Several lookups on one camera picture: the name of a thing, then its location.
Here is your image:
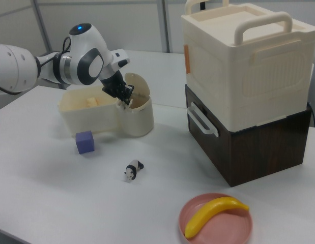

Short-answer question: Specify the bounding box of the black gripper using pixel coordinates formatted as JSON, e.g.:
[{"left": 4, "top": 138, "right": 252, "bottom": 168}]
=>
[{"left": 100, "top": 72, "right": 136, "bottom": 106}]

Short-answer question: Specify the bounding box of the white paper ball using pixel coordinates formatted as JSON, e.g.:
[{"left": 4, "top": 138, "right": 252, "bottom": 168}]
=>
[{"left": 117, "top": 99, "right": 134, "bottom": 110}]

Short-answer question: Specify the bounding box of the cream swing-lid trash can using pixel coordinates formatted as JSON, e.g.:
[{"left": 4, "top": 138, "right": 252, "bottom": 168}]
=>
[{"left": 116, "top": 72, "right": 154, "bottom": 138}]

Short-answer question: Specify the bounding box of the toast slice with orange crust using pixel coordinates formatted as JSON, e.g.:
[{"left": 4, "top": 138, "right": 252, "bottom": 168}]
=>
[{"left": 85, "top": 97, "right": 100, "bottom": 108}]

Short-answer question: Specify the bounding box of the cream plastic open bin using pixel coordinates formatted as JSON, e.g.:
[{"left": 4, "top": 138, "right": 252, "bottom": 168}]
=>
[{"left": 58, "top": 85, "right": 120, "bottom": 139}]

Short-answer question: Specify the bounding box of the purple cube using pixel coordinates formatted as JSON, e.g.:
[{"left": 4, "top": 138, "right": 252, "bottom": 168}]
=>
[{"left": 75, "top": 130, "right": 95, "bottom": 155}]

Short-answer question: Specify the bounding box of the panda figurine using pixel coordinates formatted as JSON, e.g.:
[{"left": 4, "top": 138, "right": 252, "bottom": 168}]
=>
[{"left": 124, "top": 159, "right": 145, "bottom": 182}]

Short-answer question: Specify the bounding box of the dark wooden drawer box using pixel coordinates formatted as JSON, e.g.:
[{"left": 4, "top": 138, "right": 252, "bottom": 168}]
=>
[{"left": 184, "top": 83, "right": 313, "bottom": 188}]

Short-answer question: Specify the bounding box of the yellow banana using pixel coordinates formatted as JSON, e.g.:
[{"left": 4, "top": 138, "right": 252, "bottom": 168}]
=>
[{"left": 184, "top": 196, "right": 250, "bottom": 239}]

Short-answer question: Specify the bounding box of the pink plate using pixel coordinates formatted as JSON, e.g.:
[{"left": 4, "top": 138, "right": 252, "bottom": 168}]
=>
[{"left": 179, "top": 193, "right": 253, "bottom": 244}]

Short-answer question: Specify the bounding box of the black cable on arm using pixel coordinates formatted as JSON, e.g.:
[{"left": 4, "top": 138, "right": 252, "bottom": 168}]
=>
[{"left": 35, "top": 36, "right": 72, "bottom": 73}]

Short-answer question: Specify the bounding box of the translucent white drawer handle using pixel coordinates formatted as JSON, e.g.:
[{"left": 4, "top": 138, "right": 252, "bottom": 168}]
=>
[{"left": 186, "top": 105, "right": 219, "bottom": 138}]

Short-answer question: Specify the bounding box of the cream storage box with handles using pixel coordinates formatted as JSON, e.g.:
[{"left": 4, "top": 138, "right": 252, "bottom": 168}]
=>
[{"left": 180, "top": 0, "right": 315, "bottom": 132}]

